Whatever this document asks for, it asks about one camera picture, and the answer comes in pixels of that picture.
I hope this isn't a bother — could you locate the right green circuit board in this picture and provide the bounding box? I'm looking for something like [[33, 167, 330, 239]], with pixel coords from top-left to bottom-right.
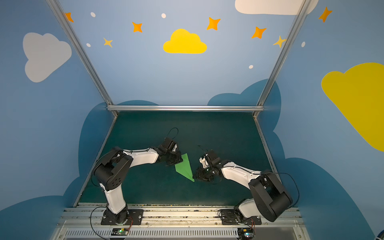
[[237, 228, 255, 240]]

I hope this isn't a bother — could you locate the left green circuit board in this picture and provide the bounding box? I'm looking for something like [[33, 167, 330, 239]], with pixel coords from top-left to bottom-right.
[[111, 228, 130, 236]]

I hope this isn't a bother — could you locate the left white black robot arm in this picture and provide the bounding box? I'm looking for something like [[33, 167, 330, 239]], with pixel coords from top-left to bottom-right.
[[93, 137, 183, 226]]

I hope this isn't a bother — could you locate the green square paper sheet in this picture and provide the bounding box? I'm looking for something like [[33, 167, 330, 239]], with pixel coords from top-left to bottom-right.
[[175, 154, 195, 182]]

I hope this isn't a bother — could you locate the aluminium right floor rail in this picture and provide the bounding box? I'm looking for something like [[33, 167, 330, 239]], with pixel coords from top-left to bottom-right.
[[253, 116, 291, 208]]

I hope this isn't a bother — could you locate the aluminium left floor rail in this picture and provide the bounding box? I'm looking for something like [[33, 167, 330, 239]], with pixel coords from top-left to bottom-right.
[[65, 114, 117, 207]]

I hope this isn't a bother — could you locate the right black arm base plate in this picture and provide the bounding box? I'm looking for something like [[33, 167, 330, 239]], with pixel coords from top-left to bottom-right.
[[218, 209, 262, 226]]

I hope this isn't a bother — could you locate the aluminium frame post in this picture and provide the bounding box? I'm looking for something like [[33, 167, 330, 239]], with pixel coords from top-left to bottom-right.
[[46, 0, 114, 106], [253, 0, 312, 119]]

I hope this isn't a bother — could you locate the green circuit board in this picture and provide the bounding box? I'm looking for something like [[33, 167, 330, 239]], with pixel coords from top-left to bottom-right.
[[111, 228, 130, 236], [237, 228, 255, 240]]

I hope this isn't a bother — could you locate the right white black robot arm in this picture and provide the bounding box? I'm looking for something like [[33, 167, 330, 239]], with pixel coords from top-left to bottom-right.
[[193, 151, 294, 225]]

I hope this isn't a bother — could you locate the aluminium right frame post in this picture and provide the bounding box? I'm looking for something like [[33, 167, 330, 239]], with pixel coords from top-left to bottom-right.
[[253, 0, 312, 119]]

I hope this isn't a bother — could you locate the aluminium back frame rail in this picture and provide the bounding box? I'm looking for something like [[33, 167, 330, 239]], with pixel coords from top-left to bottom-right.
[[107, 105, 264, 112]]

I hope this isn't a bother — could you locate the aluminium floor rail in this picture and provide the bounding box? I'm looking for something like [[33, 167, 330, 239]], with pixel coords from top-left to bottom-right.
[[65, 114, 117, 207], [253, 116, 291, 208]]

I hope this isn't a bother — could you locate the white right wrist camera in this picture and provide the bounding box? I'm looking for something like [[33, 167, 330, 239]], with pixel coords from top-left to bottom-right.
[[199, 156, 209, 169]]

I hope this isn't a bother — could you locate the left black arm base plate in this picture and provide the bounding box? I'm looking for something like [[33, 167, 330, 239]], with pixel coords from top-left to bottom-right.
[[101, 208, 144, 226]]

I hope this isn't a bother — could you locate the aluminium left frame post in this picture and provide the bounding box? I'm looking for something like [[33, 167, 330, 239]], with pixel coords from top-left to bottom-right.
[[46, 0, 114, 106]]

